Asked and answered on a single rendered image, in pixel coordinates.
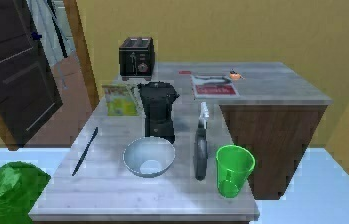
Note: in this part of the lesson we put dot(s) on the small red card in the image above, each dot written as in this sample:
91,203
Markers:
184,72

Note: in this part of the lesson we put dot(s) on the red white magazine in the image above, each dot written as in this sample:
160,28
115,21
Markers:
213,87

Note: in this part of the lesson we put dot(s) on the grey bowl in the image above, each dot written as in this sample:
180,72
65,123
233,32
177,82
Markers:
148,156

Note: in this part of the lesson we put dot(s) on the yellow green book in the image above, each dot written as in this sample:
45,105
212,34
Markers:
121,101

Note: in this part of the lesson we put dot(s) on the black toaster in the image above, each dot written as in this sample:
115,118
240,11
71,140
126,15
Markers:
136,58

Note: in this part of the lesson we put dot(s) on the small orange object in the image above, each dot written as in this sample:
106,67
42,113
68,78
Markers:
236,75

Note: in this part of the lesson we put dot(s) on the green translucent cup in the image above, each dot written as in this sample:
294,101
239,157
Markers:
233,170

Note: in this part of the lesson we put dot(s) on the grey top wooden counter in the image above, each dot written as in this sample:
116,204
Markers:
115,193

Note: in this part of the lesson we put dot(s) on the dark brown room door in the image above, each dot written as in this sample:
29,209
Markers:
13,70

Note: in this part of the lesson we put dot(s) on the green bin bag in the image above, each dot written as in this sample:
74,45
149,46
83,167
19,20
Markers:
10,193

